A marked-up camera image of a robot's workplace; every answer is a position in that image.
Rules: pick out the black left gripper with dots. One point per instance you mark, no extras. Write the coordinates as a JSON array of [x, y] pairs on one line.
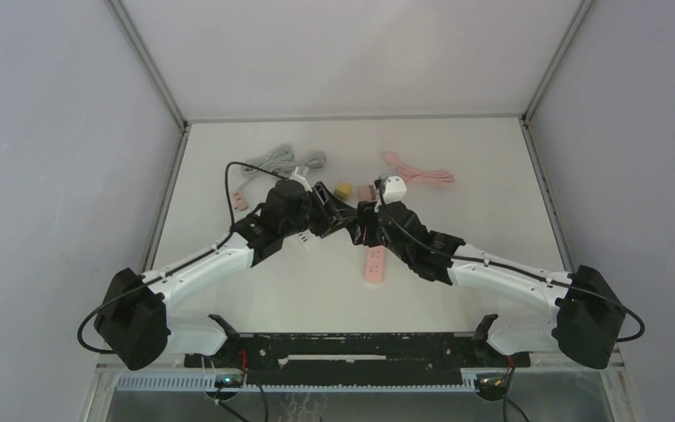
[[333, 215]]

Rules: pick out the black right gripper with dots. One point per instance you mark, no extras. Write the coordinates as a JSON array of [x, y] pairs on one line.
[[366, 217]]

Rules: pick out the pink USB charger plug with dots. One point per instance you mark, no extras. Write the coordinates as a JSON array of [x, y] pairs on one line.
[[239, 201]]

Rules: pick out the pink power strip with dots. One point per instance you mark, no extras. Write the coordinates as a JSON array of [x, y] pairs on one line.
[[375, 264]]

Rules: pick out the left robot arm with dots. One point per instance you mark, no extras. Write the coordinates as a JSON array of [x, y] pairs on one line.
[[136, 319]]

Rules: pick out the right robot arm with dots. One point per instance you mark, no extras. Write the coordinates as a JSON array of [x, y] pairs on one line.
[[577, 314]]

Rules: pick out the pink charger plug far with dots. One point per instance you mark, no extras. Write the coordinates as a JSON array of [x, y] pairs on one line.
[[366, 193]]

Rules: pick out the yellow charger plug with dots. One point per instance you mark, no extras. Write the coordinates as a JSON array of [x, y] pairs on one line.
[[343, 191]]

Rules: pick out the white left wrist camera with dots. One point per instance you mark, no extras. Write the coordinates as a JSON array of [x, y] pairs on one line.
[[300, 174]]

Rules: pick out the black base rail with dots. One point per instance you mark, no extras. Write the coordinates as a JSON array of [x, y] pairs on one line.
[[356, 359]]

